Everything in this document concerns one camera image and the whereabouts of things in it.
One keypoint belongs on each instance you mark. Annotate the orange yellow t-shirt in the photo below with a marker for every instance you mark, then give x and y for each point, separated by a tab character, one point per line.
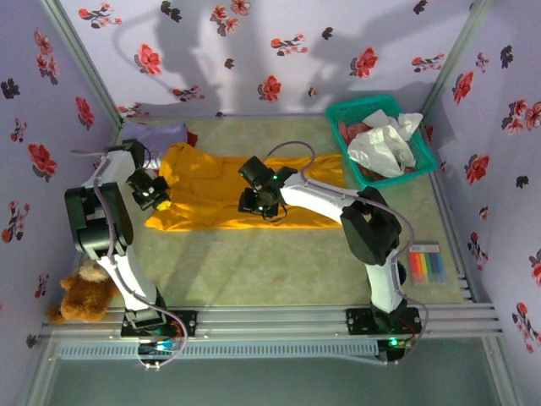
203	190

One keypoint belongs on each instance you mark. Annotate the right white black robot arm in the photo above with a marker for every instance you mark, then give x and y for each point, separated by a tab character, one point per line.
372	224

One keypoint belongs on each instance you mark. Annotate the folded lavender printed t-shirt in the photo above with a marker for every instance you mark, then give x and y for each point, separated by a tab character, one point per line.
165	135

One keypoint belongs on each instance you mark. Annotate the folded red t-shirt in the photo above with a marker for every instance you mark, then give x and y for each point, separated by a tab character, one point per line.
192	138

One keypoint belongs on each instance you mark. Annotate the teal plastic basket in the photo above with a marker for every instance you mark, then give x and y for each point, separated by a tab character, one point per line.
338	111

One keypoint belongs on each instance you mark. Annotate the crumpled white t-shirt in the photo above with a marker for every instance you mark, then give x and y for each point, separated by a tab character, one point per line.
380	148

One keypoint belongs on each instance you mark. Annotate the brown teddy bear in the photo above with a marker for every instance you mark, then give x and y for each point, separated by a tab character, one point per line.
84	296

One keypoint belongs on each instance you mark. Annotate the pack of coloured markers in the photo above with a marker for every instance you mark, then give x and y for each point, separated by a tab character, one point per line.
427	266

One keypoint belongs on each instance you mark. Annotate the aluminium mounting rail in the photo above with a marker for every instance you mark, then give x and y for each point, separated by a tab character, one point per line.
270	321

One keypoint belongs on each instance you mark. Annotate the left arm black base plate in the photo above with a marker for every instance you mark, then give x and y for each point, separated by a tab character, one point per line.
188	323

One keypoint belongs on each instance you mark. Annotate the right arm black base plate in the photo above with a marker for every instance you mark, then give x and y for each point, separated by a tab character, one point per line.
357	321

